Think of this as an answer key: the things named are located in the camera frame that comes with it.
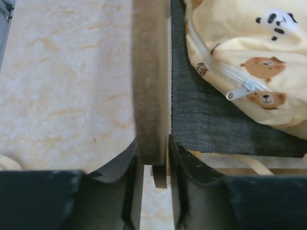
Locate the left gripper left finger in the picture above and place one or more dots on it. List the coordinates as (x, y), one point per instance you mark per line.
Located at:
(107, 199)

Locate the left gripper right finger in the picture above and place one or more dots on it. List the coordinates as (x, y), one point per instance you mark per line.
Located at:
(234, 199)

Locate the wooden pet bed frame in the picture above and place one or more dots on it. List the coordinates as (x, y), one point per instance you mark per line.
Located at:
(232, 139)

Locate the cream animal print cushion cover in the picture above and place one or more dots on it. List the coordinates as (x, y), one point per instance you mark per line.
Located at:
(255, 53)

